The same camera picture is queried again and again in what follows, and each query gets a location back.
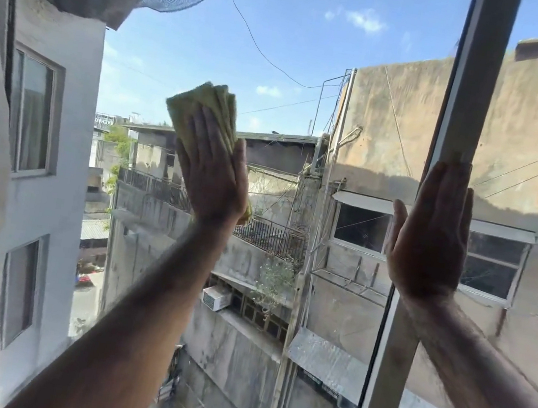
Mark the person's right hand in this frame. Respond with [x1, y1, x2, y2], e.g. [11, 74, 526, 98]
[377, 153, 481, 309]

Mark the person's left hand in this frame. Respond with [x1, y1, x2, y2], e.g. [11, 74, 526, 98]
[164, 101, 262, 232]

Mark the green cleaning cloth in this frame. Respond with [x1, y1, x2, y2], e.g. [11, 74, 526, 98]
[149, 75, 272, 228]

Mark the large window glass pane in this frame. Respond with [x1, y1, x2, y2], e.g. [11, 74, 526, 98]
[0, 0, 474, 408]

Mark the person's left forearm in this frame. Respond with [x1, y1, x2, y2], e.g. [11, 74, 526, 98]
[4, 194, 238, 408]

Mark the white air conditioner unit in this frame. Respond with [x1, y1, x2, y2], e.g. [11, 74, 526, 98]
[200, 283, 235, 314]

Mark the tan plastered building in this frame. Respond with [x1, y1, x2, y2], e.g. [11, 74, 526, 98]
[270, 0, 538, 408]

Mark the weathered concrete building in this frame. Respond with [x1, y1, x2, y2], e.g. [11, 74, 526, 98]
[83, 109, 331, 408]

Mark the black overhead cable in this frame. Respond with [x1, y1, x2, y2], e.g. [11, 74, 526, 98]
[198, 0, 354, 94]

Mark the white window frame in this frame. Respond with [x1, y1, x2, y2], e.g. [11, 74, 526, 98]
[352, 0, 523, 408]

